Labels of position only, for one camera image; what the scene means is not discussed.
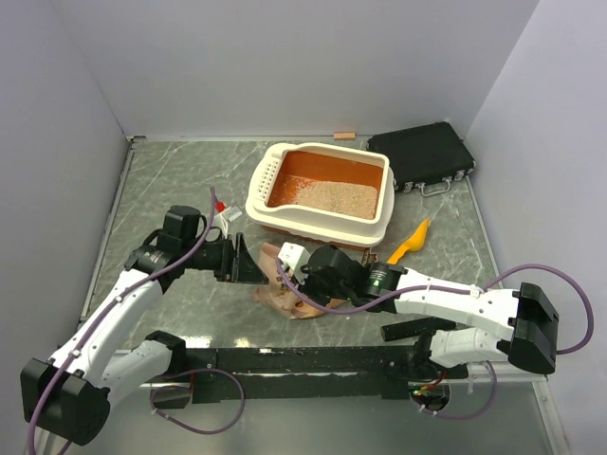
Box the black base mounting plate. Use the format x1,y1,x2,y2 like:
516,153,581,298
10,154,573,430
154,346,469,404

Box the black hard case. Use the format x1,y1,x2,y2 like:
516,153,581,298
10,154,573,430
366,121,475,196

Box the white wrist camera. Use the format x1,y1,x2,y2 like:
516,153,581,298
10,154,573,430
212,201,242,237
278,243,310,281

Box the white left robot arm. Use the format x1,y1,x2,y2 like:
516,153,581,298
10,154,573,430
20,206,268,453

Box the pink cat litter bag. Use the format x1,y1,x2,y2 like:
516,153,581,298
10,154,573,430
253,243,324,319

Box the small wooden block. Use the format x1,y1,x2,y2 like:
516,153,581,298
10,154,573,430
333,132,357,140

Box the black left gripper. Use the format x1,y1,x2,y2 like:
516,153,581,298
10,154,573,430
181,232,268,283

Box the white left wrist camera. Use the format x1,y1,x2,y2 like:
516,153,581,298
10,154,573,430
212,201,242,237

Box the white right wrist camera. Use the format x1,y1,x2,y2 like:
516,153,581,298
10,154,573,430
278,243,310,281

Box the cream orange litter box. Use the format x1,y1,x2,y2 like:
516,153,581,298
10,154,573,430
246,142,395,249

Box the yellow plastic scoop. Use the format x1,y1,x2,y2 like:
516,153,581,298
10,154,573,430
387,218,431,264

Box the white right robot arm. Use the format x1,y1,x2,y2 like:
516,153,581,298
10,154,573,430
295,246,559,378

